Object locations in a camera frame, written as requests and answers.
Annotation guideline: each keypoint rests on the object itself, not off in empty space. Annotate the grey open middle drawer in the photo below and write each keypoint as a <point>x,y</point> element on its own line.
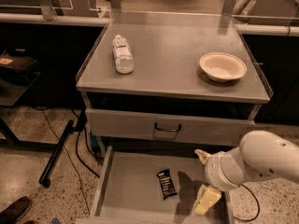
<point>129,191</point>

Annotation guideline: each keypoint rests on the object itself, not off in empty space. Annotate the black rxbar chocolate bar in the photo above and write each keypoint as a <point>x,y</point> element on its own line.
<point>166,184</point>

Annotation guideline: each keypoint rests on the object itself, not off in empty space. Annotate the grey horizontal rail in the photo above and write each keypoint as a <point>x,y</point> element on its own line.
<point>57,20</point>

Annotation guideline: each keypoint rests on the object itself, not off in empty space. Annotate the black side table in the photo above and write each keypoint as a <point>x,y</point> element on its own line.
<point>13,87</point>

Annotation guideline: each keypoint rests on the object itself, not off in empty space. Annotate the clear plastic water bottle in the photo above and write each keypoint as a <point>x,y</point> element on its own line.
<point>123,57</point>

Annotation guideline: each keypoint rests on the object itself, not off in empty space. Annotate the grey metal drawer cabinet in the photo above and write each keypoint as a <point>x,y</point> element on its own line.
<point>167,79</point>

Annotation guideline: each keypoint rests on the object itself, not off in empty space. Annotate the black stand leg with wheel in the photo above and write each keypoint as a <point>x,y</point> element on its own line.
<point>44,180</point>

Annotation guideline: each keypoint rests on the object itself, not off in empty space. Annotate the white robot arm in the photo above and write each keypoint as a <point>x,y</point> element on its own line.
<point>260,156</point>

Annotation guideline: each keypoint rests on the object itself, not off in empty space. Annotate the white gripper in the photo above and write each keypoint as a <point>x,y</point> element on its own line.
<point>215,172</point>

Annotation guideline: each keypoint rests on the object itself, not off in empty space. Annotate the grey top drawer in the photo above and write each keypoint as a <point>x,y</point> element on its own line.
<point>137,125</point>

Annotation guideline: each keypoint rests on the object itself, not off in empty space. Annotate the dark box on table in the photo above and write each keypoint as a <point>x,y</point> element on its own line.
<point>17,61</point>

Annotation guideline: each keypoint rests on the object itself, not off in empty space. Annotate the black drawer handle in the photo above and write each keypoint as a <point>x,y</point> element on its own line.
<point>167,129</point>

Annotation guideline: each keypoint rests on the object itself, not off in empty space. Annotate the white paper bowl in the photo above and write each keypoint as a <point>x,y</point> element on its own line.
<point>222,67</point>

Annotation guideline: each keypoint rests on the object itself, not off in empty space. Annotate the dark shoe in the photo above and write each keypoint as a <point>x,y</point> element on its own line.
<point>15,211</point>

